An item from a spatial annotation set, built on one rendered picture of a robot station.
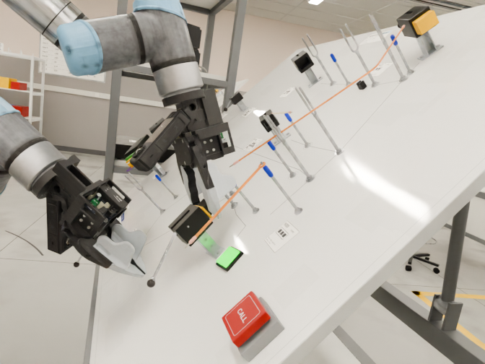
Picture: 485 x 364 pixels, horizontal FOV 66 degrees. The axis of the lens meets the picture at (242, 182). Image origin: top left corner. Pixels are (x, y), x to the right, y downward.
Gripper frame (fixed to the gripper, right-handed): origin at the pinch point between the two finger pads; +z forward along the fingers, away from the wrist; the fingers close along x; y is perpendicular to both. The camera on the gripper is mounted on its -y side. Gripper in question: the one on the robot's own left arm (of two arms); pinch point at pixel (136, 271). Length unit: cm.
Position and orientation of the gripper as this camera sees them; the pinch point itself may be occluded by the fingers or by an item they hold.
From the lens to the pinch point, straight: 64.5
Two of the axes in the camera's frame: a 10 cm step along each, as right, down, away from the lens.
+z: 7.1, 7.0, 0.4
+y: 6.4, -6.2, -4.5
